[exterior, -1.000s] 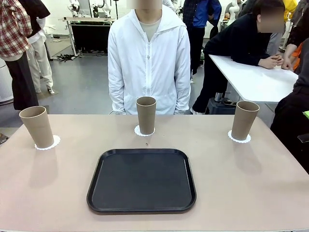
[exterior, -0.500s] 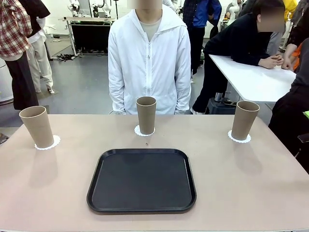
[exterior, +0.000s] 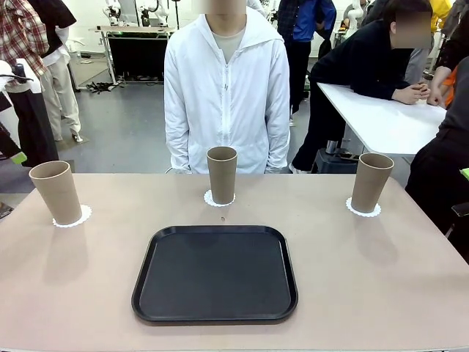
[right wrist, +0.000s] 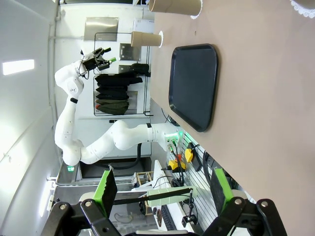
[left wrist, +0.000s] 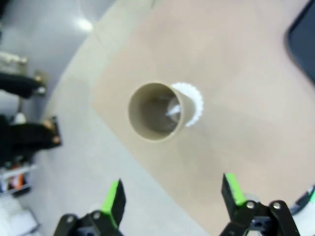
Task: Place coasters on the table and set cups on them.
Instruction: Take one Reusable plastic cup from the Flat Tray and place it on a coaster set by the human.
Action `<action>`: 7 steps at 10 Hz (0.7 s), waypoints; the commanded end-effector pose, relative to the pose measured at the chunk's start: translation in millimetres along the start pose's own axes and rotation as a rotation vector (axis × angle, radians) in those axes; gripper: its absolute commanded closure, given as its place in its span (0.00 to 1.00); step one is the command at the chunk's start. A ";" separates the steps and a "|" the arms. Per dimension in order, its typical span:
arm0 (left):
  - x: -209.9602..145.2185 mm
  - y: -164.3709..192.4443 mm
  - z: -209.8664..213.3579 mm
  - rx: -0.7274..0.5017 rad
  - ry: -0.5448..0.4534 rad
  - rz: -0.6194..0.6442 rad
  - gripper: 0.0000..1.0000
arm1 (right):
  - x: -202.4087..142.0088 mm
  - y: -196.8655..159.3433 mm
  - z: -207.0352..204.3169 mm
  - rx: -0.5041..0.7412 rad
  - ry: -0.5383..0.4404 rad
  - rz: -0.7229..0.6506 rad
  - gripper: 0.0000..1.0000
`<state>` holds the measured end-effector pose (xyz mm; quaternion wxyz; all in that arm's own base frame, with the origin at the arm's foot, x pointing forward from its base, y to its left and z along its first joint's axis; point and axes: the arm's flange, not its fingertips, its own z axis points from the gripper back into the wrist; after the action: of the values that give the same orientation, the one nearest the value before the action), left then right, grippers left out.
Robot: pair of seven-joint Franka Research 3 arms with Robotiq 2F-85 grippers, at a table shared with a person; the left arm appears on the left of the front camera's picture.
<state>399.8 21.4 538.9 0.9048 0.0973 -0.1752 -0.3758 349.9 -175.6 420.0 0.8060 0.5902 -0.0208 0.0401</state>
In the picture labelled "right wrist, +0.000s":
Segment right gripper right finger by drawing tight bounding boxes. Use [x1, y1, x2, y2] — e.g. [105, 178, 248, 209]
[206, 167, 289, 236]

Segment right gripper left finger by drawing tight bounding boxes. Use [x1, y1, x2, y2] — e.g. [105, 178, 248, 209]
[46, 169, 119, 236]

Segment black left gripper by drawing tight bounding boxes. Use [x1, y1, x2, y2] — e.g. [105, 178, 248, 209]
[82, 47, 118, 74]

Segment tall brown cup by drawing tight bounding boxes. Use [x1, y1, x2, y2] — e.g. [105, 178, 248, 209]
[130, 30, 163, 48]
[148, 0, 204, 17]

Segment white slatted panel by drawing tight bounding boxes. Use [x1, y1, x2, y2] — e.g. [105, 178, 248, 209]
[169, 144, 222, 232]

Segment small wooden crate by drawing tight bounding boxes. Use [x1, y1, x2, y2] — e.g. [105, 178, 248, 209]
[132, 172, 155, 190]

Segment dark hanging clothes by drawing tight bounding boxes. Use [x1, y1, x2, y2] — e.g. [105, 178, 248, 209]
[94, 63, 151, 116]

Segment pale green roll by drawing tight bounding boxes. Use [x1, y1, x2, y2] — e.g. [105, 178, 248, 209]
[147, 186, 199, 207]

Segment yellow red emergency stop box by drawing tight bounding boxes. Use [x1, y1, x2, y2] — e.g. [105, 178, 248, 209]
[167, 159, 187, 173]

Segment black keyboard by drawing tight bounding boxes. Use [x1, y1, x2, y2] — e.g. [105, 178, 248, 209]
[160, 205, 177, 231]

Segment black plastic tray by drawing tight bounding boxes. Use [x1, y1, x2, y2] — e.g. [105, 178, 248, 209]
[168, 43, 220, 133]

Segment black wire clothes rack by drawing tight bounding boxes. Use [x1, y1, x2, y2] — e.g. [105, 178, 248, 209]
[93, 31, 155, 117]

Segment thin black cable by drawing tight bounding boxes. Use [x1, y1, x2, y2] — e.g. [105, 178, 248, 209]
[75, 58, 90, 80]

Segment steel wall panel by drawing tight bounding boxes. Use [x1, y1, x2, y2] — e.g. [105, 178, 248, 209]
[83, 16, 120, 42]

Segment black corrugated hose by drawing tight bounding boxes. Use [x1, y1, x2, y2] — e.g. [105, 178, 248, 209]
[107, 143, 143, 170]

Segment yellow pendant switch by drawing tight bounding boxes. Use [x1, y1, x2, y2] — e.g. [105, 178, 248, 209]
[184, 148, 195, 163]

